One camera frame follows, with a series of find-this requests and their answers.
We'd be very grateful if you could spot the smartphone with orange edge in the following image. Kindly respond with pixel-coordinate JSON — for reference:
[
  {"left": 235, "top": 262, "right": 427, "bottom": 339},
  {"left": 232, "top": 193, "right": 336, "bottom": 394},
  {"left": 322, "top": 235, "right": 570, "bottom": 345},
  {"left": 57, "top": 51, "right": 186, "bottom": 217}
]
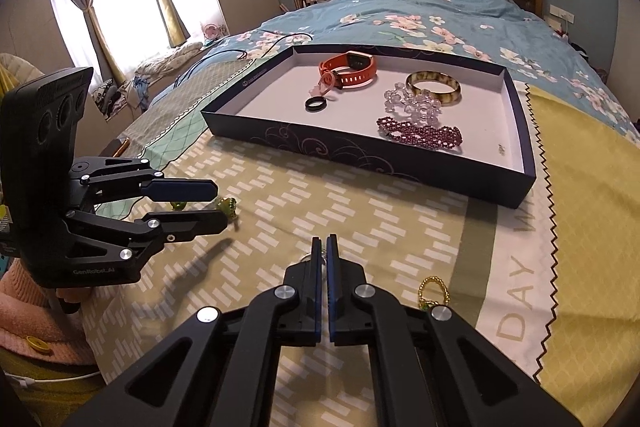
[{"left": 100, "top": 138, "right": 132, "bottom": 158}]

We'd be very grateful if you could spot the green bead cord bracelet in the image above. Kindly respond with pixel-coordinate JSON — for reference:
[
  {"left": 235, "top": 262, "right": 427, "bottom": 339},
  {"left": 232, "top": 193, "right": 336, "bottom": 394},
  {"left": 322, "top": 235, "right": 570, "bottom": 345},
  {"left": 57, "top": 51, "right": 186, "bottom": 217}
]
[{"left": 170, "top": 196, "right": 240, "bottom": 223}]

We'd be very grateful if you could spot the pink pendant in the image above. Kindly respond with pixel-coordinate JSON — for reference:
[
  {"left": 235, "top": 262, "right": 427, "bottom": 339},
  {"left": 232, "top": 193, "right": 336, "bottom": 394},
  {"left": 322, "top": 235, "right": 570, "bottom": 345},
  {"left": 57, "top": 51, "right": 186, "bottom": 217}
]
[{"left": 310, "top": 72, "right": 338, "bottom": 96}]

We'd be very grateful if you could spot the clear bead bracelet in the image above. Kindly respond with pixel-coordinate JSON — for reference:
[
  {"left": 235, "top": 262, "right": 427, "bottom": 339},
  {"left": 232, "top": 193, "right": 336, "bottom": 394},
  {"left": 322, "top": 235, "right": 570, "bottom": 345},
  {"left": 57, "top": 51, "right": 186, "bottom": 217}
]
[{"left": 383, "top": 83, "right": 442, "bottom": 125}]

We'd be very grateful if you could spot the clothes heap on window seat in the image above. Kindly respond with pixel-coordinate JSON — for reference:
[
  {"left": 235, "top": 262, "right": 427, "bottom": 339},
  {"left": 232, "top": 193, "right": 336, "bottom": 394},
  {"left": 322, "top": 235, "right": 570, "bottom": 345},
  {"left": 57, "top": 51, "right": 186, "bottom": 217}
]
[{"left": 90, "top": 77, "right": 151, "bottom": 120}]

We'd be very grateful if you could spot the purple bead bracelet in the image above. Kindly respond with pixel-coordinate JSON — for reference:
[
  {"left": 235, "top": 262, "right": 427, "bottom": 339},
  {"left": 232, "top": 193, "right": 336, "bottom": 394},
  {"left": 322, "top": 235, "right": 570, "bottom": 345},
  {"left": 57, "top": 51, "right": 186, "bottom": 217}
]
[{"left": 376, "top": 116, "right": 463, "bottom": 152}]

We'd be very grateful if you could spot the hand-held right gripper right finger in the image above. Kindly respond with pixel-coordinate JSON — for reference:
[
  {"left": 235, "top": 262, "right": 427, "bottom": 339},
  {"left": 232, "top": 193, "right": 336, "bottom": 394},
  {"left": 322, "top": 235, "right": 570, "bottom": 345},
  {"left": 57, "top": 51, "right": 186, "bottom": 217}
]
[{"left": 327, "top": 234, "right": 576, "bottom": 427}]

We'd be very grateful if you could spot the patchwork cloth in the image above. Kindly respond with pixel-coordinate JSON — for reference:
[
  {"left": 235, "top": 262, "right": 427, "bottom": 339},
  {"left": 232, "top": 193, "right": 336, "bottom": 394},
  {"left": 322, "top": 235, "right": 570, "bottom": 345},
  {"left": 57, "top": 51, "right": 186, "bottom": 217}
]
[{"left": 80, "top": 57, "right": 640, "bottom": 427}]

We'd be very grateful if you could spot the silver ring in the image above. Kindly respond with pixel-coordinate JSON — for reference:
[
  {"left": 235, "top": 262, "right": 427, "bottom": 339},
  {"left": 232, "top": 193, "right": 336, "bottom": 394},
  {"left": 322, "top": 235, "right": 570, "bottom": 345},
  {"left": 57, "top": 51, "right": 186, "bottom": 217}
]
[{"left": 298, "top": 247, "right": 335, "bottom": 269}]

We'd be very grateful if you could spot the dark blue cardboard box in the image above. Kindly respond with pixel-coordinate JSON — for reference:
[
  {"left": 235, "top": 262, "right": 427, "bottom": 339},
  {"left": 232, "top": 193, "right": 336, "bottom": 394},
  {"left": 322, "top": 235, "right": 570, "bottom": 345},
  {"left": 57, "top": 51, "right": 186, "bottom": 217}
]
[{"left": 201, "top": 45, "right": 537, "bottom": 209}]

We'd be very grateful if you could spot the white cable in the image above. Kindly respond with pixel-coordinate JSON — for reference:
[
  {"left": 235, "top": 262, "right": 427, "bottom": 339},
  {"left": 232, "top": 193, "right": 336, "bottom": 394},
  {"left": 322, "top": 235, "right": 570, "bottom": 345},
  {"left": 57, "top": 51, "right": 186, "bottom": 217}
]
[{"left": 0, "top": 371, "right": 101, "bottom": 389}]

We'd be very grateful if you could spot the orange smartwatch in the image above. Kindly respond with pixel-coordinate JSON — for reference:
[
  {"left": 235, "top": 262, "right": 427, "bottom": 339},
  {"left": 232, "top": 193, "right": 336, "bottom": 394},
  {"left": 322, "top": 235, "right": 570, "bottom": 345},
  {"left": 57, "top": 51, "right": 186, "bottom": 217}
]
[{"left": 318, "top": 51, "right": 378, "bottom": 90}]

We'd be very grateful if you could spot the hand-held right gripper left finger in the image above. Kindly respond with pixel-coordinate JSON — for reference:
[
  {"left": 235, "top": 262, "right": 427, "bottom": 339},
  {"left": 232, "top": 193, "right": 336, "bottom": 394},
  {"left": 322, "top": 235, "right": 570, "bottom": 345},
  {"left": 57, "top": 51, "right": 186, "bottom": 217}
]
[{"left": 65, "top": 236, "right": 327, "bottom": 427}]

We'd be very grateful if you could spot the person's yellow green clothing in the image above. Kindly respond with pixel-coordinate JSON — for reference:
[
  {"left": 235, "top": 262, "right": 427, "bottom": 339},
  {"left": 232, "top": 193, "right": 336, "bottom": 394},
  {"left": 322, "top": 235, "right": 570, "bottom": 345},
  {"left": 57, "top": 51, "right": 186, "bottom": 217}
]
[{"left": 0, "top": 347, "right": 106, "bottom": 427}]

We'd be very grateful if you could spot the person's left hand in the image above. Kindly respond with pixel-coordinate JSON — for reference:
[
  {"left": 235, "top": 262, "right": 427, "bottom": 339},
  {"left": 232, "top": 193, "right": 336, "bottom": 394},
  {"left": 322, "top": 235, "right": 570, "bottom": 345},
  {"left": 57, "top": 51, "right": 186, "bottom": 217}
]
[{"left": 54, "top": 285, "right": 97, "bottom": 314}]

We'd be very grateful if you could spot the folded beige blanket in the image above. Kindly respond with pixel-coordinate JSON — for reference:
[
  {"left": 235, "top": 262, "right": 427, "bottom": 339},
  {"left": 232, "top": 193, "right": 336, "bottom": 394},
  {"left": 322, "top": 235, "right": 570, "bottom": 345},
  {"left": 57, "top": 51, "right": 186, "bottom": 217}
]
[{"left": 137, "top": 42, "right": 203, "bottom": 75}]

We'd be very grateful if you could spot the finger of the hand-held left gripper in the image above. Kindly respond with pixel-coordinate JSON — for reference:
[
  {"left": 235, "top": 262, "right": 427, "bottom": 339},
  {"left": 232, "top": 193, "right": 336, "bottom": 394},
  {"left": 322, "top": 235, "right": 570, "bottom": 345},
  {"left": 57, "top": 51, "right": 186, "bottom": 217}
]
[
  {"left": 30, "top": 209, "right": 228, "bottom": 286},
  {"left": 67, "top": 155, "right": 219, "bottom": 208}
]

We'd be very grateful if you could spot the gold bead bracelet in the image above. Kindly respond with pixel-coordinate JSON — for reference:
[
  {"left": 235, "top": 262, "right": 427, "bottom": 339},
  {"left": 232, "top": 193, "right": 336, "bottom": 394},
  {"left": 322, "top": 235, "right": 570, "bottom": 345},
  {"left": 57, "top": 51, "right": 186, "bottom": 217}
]
[{"left": 417, "top": 276, "right": 451, "bottom": 312}]

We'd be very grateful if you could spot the bed with floral duvet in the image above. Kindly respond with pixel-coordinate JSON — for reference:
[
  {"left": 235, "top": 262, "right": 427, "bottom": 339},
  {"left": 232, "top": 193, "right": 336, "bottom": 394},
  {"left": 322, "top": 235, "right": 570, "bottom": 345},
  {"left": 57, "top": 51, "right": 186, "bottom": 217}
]
[{"left": 145, "top": 0, "right": 640, "bottom": 138}]

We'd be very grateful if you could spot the amber bangle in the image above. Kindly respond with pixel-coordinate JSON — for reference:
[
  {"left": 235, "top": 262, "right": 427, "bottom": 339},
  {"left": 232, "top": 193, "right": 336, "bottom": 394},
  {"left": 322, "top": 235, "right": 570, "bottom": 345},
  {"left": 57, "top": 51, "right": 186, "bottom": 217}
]
[{"left": 405, "top": 71, "right": 462, "bottom": 106}]

